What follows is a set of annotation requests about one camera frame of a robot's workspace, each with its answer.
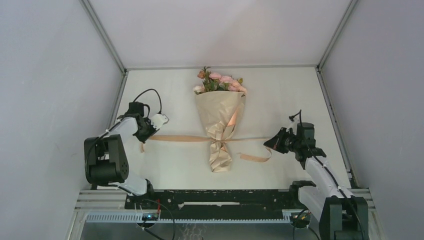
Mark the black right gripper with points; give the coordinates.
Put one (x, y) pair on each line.
(275, 143)

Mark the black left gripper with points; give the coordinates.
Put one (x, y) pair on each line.
(143, 138)

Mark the tan ribbon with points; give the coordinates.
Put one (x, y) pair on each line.
(198, 139)

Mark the brown wrapping paper sheet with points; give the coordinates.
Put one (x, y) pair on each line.
(219, 97)

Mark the pink fake rose sprig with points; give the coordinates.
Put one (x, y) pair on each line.
(208, 84)

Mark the pink fake rose stem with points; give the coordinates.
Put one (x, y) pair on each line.
(218, 82)

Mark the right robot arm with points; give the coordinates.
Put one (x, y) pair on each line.
(340, 214)

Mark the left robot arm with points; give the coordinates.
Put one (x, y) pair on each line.
(105, 160)

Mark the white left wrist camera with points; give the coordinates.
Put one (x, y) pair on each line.
(158, 120)

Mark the black mounting base rail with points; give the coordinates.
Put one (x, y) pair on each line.
(247, 204)

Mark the aluminium frame rail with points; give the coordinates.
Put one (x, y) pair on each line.
(115, 199)

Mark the white slotted cable duct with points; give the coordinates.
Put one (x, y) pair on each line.
(284, 217)

